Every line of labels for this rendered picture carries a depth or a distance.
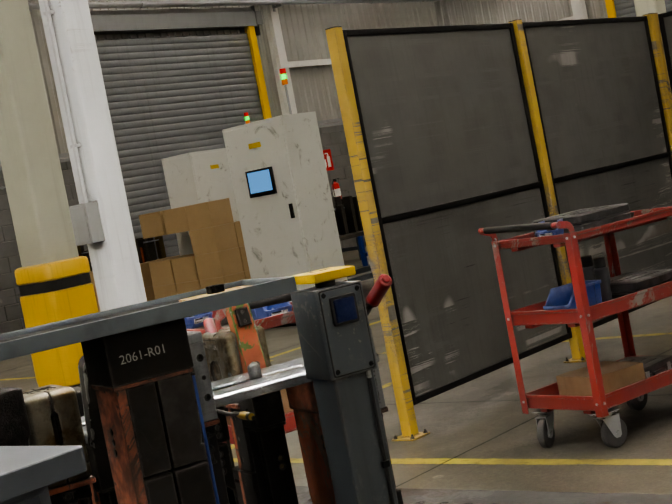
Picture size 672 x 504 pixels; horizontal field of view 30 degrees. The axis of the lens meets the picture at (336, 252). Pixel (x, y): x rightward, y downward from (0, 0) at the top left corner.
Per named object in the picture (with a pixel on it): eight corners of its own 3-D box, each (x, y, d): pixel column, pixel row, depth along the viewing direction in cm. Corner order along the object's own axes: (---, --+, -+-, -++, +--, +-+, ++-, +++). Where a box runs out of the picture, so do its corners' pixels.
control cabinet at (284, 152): (258, 330, 1236) (210, 84, 1223) (293, 319, 1277) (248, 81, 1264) (318, 324, 1184) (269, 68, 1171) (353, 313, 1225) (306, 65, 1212)
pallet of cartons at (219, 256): (272, 301, 1551) (251, 193, 1544) (229, 313, 1488) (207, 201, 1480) (202, 309, 1624) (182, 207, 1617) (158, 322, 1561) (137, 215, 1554)
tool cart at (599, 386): (638, 405, 581) (601, 198, 576) (721, 407, 545) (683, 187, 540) (517, 453, 533) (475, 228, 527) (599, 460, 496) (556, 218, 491)
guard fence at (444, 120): (693, 304, 863) (643, 16, 853) (713, 302, 854) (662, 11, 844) (391, 441, 605) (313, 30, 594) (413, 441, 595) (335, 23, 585)
